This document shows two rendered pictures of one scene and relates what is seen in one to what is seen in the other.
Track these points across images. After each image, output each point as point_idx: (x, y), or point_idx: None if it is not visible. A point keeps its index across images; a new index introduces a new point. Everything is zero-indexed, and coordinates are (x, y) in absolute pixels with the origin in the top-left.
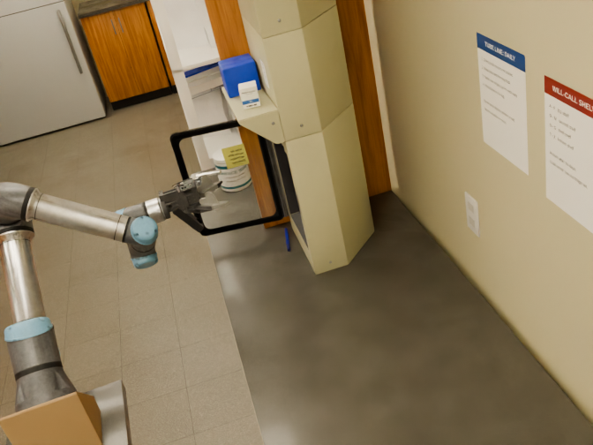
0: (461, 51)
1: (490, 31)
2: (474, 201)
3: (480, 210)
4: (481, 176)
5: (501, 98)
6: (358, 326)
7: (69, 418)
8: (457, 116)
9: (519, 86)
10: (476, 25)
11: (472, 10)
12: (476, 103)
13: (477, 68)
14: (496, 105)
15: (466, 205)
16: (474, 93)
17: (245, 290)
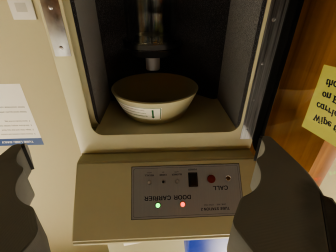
0: (60, 130)
1: (30, 147)
2: (16, 19)
3: (8, 11)
4: (16, 51)
5: (7, 119)
6: None
7: None
8: (61, 86)
9: None
10: (44, 147)
11: (50, 152)
12: (35, 106)
13: (38, 127)
14: (11, 113)
15: (29, 4)
16: (40, 111)
17: None
